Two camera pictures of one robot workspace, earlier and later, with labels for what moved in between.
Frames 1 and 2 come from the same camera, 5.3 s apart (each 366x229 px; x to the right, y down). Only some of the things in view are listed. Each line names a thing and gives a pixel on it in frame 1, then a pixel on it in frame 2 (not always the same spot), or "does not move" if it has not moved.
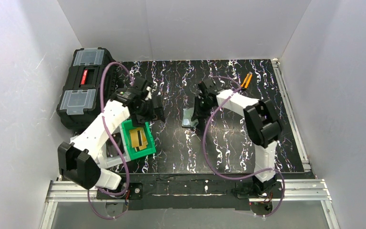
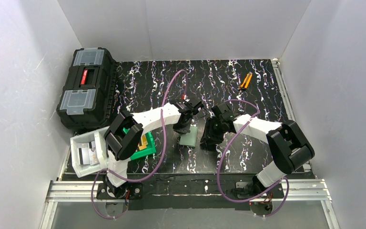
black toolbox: [79, 98] does not move
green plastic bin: [126, 126] does not move
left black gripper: [151, 113] -> [181, 128]
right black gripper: [198, 111] -> [209, 136]
